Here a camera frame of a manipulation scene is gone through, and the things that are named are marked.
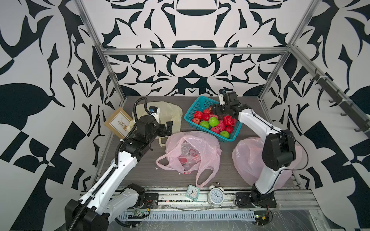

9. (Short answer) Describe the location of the white twin-bell alarm clock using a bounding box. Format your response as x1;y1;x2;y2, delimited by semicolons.
207;182;225;208

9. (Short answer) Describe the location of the pink plastic bag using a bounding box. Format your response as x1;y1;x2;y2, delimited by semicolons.
232;138;304;189
156;131;222;188

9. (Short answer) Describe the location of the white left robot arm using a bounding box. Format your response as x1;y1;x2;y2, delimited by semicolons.
65;114;173;231

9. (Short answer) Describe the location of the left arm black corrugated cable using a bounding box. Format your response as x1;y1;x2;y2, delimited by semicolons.
67;97;149;231

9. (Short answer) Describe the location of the white slotted cable duct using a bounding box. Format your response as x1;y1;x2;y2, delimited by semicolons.
118;210;255;222

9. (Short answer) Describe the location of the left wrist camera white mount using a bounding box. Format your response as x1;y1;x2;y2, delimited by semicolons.
149;106;160;123

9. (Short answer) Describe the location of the small dark red apple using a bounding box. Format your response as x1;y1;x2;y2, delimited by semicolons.
225;126;234;134

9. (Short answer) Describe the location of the small teal square clock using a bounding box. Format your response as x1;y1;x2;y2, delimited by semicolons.
186;185;200;201

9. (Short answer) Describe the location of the pink plastic bag front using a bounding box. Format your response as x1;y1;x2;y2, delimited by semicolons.
232;138;304;189

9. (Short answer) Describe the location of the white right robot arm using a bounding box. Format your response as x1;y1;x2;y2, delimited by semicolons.
212;91;296;195

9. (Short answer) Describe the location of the green apple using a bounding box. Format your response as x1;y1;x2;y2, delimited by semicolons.
208;116;219;127
219;131;230;139
199;120;210;130

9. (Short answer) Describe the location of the large red bell-shaped fruit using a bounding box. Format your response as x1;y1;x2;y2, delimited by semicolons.
223;116;237;127

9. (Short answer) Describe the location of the gold framed picture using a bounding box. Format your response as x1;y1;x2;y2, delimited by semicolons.
104;107;133;139

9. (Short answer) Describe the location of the wall hook rail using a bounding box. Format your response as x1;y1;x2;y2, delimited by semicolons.
310;68;370;138

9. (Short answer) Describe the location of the teal perforated plastic basket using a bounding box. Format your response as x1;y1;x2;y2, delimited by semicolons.
184;96;242;142

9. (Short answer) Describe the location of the smooth red apple with stem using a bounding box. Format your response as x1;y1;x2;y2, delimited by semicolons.
192;117;201;125

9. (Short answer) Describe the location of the yellow plastic bag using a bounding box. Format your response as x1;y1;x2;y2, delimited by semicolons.
127;101;183;147

